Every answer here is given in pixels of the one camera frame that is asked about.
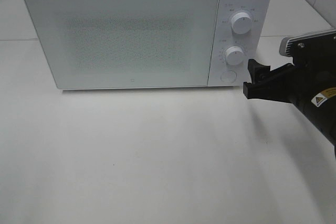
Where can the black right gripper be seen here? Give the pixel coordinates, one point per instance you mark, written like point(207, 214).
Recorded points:
point(312, 83)

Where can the round door release button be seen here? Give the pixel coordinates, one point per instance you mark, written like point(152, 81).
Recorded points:
point(229, 76)

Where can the white dial knob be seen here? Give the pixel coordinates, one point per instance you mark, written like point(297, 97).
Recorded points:
point(241, 22)
point(234, 55)

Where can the white microwave door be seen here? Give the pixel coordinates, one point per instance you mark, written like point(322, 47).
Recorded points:
point(111, 44)

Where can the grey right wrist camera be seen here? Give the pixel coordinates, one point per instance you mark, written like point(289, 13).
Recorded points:
point(301, 40)

